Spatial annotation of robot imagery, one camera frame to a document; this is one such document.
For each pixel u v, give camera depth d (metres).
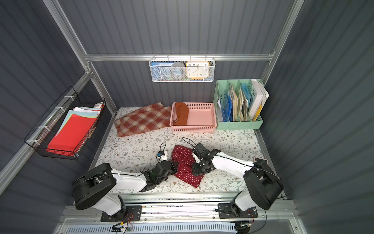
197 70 0.87
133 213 0.74
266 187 0.44
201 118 1.15
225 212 0.73
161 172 0.67
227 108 0.97
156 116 1.16
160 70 0.93
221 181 0.85
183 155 0.94
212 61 0.89
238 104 0.96
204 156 0.67
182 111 1.11
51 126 0.66
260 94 0.95
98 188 0.44
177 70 0.88
